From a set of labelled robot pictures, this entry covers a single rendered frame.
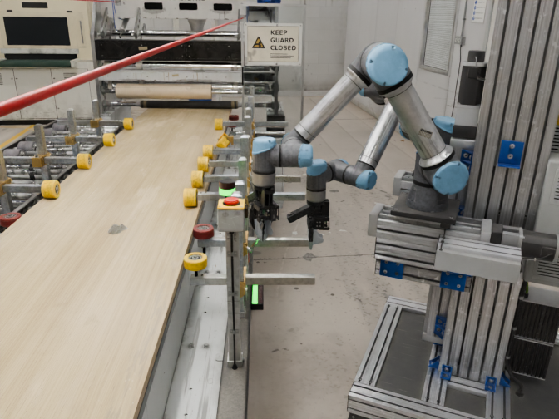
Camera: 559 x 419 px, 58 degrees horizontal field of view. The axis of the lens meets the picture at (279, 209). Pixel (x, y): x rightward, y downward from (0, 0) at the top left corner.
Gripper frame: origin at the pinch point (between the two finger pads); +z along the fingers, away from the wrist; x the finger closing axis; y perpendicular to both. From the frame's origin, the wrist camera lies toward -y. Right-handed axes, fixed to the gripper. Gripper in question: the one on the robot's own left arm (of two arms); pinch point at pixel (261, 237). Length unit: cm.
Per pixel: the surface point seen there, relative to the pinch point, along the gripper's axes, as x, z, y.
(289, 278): 7.4, 13.3, 8.3
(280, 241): 13.8, 11.0, -16.0
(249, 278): -5.6, 13.3, 3.5
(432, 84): 371, 10, -384
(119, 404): -54, 7, 57
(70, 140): -60, 1, -174
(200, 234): -16.3, 6.7, -24.4
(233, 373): -21.1, 26.5, 33.4
